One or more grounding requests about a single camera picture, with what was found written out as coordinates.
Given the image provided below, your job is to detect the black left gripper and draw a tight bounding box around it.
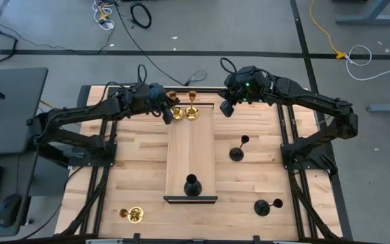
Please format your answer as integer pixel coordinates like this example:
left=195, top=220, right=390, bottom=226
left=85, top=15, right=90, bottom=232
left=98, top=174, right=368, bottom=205
left=132, top=82, right=181, bottom=125

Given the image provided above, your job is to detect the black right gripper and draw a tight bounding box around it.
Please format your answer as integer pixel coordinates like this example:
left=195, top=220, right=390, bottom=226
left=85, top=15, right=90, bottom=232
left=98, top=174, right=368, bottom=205
left=219, top=65, right=274, bottom=119

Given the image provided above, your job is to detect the gold candlestick holder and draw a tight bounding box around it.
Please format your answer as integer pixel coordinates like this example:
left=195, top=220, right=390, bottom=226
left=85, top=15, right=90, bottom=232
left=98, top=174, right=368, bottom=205
left=167, top=90, right=185, bottom=122
left=183, top=90, right=200, bottom=122
left=118, top=205, right=146, bottom=224

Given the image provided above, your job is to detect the black candlestick holder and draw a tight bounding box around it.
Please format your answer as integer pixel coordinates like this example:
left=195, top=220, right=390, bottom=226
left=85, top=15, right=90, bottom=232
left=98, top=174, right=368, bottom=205
left=183, top=174, right=203, bottom=197
left=253, top=198, right=284, bottom=218
left=228, top=134, right=251, bottom=163

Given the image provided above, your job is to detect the wooden desk grey leg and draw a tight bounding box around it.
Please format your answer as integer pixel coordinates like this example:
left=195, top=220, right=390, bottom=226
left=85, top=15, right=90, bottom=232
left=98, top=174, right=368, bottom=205
left=335, top=0, right=390, bottom=26

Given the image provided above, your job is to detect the dark grey desk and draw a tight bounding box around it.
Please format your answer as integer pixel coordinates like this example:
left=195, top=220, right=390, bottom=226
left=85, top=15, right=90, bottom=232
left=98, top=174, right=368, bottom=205
left=0, top=66, right=49, bottom=240

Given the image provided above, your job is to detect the black computer mouse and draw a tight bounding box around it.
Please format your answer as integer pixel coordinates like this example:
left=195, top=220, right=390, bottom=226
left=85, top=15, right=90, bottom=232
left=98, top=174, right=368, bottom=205
left=0, top=193, right=23, bottom=228

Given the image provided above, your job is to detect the black aluminium table frame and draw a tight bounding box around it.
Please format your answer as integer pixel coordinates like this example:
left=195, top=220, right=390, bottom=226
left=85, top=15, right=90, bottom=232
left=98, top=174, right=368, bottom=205
left=55, top=84, right=345, bottom=244

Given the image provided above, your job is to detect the grey cable loop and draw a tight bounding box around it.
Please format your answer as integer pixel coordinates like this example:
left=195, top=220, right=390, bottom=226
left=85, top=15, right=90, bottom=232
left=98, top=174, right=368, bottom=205
left=183, top=69, right=209, bottom=87

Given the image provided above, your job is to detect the wooden riser black metal frame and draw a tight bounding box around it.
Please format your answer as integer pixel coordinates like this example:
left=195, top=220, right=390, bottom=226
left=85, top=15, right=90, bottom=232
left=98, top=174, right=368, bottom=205
left=162, top=102, right=219, bottom=205

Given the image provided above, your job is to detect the long black cable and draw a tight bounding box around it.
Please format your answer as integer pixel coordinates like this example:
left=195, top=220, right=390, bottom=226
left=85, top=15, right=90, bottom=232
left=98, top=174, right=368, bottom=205
left=112, top=0, right=186, bottom=86

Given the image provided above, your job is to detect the black coiled cable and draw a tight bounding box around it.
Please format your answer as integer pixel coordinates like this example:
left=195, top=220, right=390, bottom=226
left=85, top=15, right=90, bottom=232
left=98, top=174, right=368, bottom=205
left=129, top=1, right=153, bottom=30

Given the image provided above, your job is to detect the white cable bundle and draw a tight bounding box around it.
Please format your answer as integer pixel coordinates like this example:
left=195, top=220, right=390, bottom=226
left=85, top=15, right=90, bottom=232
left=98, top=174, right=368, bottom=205
left=92, top=0, right=116, bottom=31

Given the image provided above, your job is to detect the yellow power cable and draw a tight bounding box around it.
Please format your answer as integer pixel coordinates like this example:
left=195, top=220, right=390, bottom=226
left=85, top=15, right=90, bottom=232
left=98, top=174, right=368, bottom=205
left=309, top=0, right=348, bottom=60

